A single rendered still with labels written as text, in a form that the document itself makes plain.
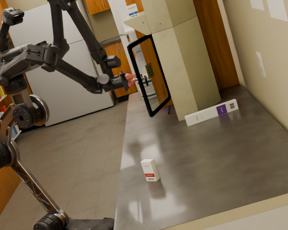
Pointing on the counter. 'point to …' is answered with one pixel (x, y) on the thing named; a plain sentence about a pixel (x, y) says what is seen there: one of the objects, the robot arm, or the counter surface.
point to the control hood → (138, 23)
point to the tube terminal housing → (182, 54)
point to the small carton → (132, 11)
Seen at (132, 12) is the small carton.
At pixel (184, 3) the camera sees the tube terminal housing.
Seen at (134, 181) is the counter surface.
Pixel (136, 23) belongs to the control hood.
